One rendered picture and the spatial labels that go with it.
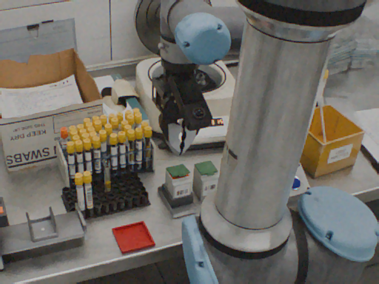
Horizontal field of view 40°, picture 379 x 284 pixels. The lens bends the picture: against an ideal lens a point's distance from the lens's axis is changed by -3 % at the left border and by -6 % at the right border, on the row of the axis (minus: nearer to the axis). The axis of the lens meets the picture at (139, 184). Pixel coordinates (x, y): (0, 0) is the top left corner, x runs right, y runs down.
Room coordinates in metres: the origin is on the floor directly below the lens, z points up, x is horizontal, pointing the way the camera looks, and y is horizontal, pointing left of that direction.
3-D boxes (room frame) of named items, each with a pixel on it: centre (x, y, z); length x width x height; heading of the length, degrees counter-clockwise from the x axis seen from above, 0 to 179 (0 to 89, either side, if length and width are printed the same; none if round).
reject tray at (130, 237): (0.73, 0.01, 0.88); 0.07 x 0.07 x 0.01; 19
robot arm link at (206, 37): (0.76, -0.11, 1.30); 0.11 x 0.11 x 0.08; 9
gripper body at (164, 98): (0.87, -0.07, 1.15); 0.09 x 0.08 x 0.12; 20
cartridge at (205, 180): (0.87, -0.14, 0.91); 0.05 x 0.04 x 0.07; 19
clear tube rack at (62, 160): (0.95, 0.08, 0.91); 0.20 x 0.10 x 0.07; 109
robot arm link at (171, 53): (0.86, -0.07, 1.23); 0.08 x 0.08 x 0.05
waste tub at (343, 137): (1.00, -0.44, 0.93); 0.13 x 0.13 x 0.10; 24
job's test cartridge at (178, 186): (0.84, -0.08, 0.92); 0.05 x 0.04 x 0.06; 20
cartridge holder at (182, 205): (0.84, -0.08, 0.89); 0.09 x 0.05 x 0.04; 20
